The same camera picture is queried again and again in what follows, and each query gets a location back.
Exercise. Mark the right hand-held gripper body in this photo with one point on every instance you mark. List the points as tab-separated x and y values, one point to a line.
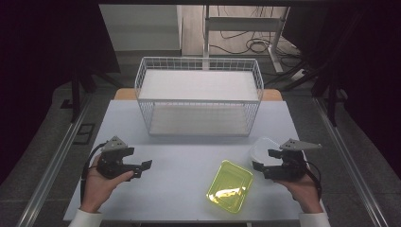
291	167

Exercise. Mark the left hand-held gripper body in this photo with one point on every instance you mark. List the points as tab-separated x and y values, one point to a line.
108	164

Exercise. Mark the white bowl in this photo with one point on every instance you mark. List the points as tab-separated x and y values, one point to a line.
261	150

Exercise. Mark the yellow-green plastic container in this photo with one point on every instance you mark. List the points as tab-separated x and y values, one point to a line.
230	186

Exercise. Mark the person's left hand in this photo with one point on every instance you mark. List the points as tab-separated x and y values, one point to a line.
97	189

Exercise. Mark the person's right hand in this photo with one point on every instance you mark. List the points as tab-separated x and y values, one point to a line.
304	192

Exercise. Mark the black floor plate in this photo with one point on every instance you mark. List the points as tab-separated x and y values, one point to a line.
84	133

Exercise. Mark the black stand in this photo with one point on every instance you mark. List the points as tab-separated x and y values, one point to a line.
331	101
75	94

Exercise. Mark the white power strip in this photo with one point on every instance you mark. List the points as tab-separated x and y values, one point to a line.
298	74

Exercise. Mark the aluminium floor rail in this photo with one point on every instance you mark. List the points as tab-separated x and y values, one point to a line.
53	164
350	164

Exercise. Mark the white desk frame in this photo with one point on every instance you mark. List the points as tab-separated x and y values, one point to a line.
244	24

